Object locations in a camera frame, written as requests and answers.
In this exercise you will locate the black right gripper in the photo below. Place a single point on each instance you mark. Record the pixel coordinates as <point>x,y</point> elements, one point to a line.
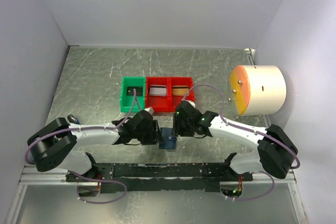
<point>177,129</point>

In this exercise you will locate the gold credit card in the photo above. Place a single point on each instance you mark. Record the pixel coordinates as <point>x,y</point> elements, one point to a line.
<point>179,90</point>

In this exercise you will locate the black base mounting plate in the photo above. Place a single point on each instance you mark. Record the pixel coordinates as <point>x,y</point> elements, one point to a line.
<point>168,176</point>

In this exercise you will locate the silver credit card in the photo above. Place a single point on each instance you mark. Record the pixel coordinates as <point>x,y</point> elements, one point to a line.
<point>158,90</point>

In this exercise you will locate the blue black handled tool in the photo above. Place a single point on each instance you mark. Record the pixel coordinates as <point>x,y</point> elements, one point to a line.
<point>72,119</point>

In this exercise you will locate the aluminium rail frame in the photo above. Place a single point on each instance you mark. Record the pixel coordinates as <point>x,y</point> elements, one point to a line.
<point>90,88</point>

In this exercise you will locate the green plastic bin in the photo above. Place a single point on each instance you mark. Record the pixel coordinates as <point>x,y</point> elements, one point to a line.
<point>126,96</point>

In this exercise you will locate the blue leather card holder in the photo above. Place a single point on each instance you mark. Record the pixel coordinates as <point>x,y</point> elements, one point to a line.
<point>169,140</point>

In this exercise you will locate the red plastic bin middle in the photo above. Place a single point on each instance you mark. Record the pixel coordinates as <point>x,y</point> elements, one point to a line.
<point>159,104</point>

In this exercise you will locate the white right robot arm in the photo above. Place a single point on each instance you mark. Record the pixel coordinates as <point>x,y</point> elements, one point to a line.
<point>272,150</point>

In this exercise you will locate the cream cylinder orange yellow face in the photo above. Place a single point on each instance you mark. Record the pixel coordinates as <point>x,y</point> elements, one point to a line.
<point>257,89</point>

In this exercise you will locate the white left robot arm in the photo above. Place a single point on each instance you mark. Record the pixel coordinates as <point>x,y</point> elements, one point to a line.
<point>59,144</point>

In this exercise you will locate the red plastic bin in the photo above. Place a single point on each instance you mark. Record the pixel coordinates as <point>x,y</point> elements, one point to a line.
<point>159,104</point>
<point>179,81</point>

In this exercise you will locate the red plastic bin right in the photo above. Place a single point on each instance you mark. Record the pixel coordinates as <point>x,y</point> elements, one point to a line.
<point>179,81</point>

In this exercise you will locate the black credit card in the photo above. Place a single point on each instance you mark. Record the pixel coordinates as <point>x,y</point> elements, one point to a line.
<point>135,90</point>

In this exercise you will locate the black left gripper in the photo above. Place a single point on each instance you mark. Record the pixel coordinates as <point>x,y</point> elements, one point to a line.
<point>154,136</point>

